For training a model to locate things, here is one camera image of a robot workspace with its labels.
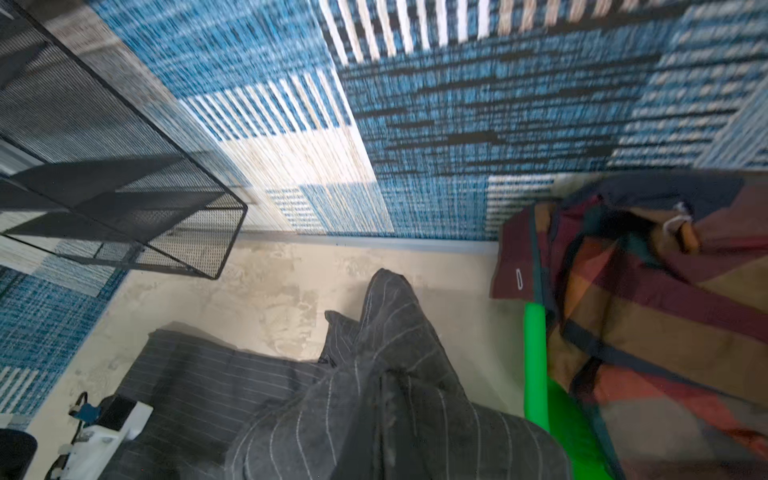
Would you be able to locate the black wire mesh shelf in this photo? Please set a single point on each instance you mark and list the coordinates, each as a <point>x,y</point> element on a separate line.
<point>99,165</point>

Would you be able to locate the green plastic basket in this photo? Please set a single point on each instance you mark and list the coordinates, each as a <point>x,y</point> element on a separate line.
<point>549,406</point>

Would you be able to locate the grey pinstriped long sleeve shirt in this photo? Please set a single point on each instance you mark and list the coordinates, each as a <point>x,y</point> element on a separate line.
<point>221,413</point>

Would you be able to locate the plaid red shirt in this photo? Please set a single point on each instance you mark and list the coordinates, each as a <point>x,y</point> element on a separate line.
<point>655,291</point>

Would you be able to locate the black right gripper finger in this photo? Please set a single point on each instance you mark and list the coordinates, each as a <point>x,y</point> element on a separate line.
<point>380,443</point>

